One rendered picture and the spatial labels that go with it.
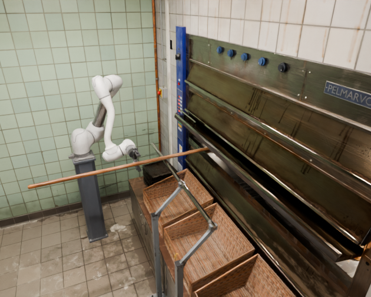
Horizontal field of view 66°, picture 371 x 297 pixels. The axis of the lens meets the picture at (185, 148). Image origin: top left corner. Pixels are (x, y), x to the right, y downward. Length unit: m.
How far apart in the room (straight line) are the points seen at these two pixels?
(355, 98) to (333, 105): 0.11
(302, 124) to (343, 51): 0.38
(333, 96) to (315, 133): 0.19
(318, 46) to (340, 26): 0.12
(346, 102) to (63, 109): 2.75
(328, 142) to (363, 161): 0.17
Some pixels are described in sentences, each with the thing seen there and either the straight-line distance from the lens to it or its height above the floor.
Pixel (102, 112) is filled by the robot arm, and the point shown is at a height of 1.42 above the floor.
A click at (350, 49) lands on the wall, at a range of 1.31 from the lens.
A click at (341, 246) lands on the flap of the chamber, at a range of 1.45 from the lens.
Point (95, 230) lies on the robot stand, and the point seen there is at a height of 0.14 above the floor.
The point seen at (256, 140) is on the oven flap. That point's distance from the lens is 1.83.
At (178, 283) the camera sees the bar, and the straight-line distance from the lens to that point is 1.94.
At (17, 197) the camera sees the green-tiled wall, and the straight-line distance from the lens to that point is 3.84.
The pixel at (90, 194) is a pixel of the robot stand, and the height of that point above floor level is 0.61.
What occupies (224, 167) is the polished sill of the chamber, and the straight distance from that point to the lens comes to 2.28.
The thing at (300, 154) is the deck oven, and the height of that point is 1.66.
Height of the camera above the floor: 2.33
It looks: 27 degrees down
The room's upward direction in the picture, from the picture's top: straight up
